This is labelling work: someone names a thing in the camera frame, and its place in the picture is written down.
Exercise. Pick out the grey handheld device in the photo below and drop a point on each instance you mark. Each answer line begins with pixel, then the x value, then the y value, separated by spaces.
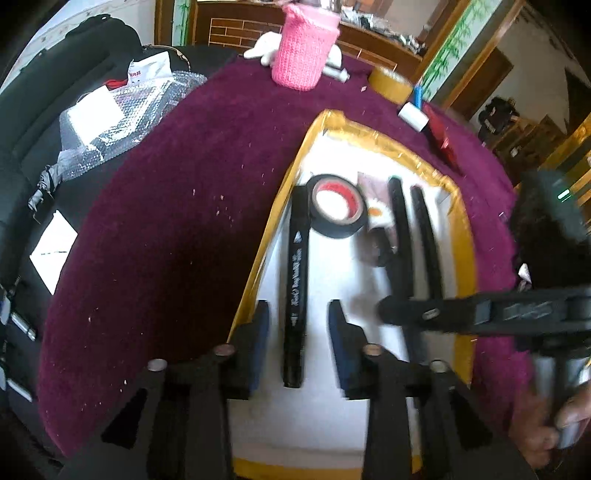
pixel 23 325

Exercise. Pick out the black sofa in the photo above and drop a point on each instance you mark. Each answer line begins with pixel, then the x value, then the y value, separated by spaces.
pixel 27 115

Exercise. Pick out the grey folded umbrella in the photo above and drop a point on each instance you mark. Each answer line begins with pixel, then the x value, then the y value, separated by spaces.
pixel 44 189

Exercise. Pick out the black tape roll red core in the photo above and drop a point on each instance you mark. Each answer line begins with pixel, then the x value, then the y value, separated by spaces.
pixel 339 217

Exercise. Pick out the red foil packet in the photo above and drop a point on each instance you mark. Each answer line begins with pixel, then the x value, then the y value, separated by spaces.
pixel 441 136

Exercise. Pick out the pink knitted cup sleeve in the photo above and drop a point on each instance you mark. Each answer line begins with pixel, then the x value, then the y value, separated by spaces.
pixel 304 46

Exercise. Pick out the bamboo wall panel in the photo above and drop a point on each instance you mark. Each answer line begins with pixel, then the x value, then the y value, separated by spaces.
pixel 455 46
pixel 181 21

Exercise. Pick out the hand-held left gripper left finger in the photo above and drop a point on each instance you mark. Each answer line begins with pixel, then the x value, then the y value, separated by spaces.
pixel 261 341

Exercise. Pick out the white paper sheet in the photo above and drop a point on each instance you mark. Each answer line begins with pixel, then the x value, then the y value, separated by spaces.
pixel 53 251

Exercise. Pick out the red cloth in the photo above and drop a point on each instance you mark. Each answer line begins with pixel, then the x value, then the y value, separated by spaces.
pixel 115 83

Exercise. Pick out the white tray gold rim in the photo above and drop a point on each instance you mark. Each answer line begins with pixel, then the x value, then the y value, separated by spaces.
pixel 332 277

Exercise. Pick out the wooden counter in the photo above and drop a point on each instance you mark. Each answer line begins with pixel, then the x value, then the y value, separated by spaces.
pixel 240 27

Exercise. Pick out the pile of counter clutter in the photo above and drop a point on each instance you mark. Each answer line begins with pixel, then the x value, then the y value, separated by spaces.
pixel 383 27

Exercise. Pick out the black marker teal tip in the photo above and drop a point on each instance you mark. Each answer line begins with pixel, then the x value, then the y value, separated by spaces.
pixel 400 240

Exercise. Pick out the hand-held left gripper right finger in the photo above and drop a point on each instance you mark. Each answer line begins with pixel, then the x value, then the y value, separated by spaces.
pixel 341 344

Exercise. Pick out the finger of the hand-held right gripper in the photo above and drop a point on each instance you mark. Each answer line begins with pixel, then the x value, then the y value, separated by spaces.
pixel 452 316

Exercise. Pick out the black marker white script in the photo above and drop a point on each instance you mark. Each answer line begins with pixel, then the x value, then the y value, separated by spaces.
pixel 295 286

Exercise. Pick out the yellow tape roll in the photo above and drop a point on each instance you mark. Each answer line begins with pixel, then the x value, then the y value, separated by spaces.
pixel 390 83

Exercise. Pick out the bubble wrap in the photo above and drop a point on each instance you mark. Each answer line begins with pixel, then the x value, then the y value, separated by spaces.
pixel 138 115

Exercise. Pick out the person's right hand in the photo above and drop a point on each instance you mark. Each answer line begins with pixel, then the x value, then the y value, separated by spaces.
pixel 531 429

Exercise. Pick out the white bag red print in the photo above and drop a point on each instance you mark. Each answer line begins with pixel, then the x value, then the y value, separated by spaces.
pixel 150 67

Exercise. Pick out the white plush toy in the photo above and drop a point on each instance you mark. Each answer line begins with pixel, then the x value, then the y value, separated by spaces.
pixel 263 48

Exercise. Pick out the small pinkish tube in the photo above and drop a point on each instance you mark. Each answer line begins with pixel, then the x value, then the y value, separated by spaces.
pixel 381 217

